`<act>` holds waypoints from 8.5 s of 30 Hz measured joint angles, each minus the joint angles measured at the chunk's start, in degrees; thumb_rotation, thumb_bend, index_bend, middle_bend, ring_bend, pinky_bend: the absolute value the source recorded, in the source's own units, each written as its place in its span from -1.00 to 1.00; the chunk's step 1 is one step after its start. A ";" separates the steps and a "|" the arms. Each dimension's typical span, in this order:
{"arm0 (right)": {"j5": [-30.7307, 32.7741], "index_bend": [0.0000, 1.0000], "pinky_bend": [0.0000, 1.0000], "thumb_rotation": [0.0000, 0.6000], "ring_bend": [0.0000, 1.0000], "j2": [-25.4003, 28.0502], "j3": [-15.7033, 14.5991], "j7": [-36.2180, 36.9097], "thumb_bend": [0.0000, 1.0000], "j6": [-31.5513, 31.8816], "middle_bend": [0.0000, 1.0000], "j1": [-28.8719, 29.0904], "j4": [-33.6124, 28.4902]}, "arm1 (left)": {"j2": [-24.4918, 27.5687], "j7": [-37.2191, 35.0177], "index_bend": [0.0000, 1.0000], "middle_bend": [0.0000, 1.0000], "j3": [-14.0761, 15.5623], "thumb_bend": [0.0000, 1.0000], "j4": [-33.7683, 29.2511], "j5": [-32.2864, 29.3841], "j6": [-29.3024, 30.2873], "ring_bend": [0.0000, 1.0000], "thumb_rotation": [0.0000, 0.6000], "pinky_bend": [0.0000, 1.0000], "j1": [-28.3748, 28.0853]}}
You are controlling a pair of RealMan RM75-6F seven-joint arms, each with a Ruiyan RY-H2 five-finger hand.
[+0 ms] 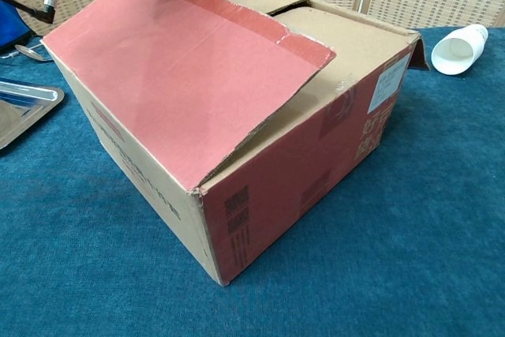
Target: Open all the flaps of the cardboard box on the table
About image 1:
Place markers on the red cardboard box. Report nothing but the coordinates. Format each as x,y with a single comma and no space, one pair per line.
177,88

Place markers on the metal spoon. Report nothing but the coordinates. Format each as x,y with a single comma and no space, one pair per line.
33,54

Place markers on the blue cloth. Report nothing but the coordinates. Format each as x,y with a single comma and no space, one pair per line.
10,25

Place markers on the stainless steel tray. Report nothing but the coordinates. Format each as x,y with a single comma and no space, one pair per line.
19,112

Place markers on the dark blue table carpet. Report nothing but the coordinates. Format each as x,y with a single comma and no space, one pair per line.
375,254

